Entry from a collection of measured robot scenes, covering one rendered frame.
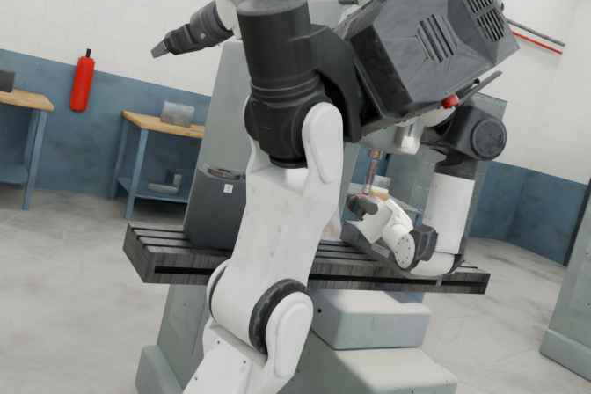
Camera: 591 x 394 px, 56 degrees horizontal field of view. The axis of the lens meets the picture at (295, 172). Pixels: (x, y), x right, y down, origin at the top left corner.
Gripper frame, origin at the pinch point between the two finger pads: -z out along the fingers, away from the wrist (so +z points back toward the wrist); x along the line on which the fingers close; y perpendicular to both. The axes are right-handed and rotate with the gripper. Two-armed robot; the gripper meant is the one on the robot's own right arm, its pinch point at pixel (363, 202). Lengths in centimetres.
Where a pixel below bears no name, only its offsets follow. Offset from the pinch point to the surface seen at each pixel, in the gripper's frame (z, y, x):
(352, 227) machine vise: -12.7, 10.9, -1.6
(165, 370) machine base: -48, 93, 50
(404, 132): 10.3, -24.4, -3.5
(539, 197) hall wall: -624, 28, -426
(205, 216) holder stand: 25, 9, 46
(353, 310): 26.0, 25.5, 1.9
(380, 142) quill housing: 9.0, -19.8, 2.2
